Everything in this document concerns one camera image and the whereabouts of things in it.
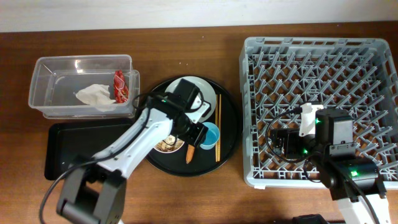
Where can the wooden chopstick right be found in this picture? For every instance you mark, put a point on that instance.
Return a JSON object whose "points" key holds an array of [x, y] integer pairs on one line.
{"points": [[219, 128]]}

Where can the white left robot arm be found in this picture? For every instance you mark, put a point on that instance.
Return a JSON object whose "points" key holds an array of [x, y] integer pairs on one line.
{"points": [[95, 191]]}

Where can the round black serving tray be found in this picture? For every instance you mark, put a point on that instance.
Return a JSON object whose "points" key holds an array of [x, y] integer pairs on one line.
{"points": [[204, 160]]}

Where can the white paper napkin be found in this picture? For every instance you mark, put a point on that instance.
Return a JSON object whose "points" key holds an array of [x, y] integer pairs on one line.
{"points": [[96, 95]]}

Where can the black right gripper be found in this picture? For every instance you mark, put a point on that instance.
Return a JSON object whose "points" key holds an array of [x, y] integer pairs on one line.
{"points": [[290, 135]]}

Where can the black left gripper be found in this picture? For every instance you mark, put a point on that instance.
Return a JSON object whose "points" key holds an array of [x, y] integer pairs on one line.
{"points": [[197, 135]]}

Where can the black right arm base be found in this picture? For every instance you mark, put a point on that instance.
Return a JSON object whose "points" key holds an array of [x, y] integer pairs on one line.
{"points": [[309, 219]]}

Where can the orange carrot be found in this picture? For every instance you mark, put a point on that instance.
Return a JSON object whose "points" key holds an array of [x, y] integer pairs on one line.
{"points": [[190, 153]]}

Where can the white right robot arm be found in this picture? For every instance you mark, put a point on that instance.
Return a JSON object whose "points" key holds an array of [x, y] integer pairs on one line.
{"points": [[354, 182]]}

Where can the white bowl with food scraps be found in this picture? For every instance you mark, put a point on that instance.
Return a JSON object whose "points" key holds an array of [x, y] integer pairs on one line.
{"points": [[169, 145]]}

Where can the black rectangular tray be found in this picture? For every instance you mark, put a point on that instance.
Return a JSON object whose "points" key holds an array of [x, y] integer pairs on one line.
{"points": [[66, 141]]}

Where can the wooden chopstick left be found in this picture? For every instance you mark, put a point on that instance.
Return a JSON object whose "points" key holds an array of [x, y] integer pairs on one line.
{"points": [[217, 130]]}

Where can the clear plastic waste bin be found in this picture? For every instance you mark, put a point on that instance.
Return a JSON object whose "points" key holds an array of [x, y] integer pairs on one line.
{"points": [[56, 81]]}

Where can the grey round plate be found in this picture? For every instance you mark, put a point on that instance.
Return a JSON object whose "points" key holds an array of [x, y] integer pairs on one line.
{"points": [[207, 90]]}

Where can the grey dishwasher rack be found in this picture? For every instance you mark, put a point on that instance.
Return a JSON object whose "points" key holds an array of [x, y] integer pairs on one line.
{"points": [[280, 73]]}

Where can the red snack wrapper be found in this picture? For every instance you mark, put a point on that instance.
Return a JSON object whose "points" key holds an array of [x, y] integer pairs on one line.
{"points": [[120, 88]]}

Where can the light blue plastic cup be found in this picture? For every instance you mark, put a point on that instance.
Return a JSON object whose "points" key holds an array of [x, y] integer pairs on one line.
{"points": [[210, 137]]}

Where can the wooden chopstick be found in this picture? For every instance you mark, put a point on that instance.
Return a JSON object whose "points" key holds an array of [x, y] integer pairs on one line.
{"points": [[219, 128]]}

